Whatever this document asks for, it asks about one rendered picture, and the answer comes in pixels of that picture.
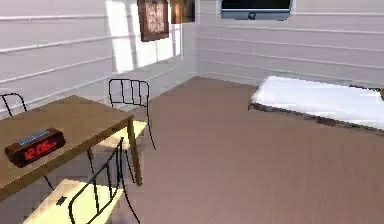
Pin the brown framed picture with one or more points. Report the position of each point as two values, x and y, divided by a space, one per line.
153 19

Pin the dark orange framed picture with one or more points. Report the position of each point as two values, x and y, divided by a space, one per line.
182 10

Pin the brown wooden table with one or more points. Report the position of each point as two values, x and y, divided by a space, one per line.
76 120

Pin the grey framed television set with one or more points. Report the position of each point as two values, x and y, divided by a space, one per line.
256 9

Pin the dark red alarm clock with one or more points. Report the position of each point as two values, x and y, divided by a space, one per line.
35 147

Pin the white bed with dark frame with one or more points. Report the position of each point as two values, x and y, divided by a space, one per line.
320 100

